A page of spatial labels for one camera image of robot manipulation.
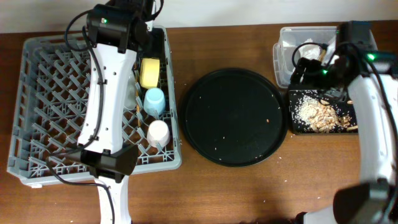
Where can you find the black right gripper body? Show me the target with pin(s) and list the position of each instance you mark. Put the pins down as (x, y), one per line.
(315, 76)

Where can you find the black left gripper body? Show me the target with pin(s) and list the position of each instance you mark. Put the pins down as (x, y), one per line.
(152, 48)

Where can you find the yellow plastic bowl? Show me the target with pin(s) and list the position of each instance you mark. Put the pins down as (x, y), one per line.
(149, 73)

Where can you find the wooden chopstick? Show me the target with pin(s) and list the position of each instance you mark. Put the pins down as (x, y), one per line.
(137, 96)

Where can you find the gold snack wrapper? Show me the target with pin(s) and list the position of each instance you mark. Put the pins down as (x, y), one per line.
(322, 55)

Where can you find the food scraps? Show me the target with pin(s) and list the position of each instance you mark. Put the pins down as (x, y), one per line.
(312, 116)

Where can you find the light blue plastic cup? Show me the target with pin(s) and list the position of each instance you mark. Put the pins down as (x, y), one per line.
(154, 101)

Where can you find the grey round plate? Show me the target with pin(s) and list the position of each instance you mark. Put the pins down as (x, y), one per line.
(130, 99)

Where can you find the pink plastic cup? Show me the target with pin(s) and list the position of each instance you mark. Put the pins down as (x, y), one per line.
(158, 133)

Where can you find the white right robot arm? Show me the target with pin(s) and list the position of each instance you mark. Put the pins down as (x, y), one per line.
(369, 79)

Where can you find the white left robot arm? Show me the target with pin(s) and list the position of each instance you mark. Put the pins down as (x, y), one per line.
(115, 32)

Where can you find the grey dishwasher rack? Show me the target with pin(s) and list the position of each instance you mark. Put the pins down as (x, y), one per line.
(51, 106)

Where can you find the clear plastic bin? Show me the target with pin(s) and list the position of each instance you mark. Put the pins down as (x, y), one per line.
(290, 38)

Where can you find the black rectangular tray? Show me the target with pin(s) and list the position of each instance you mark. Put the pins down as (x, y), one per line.
(345, 105)

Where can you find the round black tray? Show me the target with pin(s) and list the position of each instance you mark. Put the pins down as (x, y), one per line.
(234, 117)

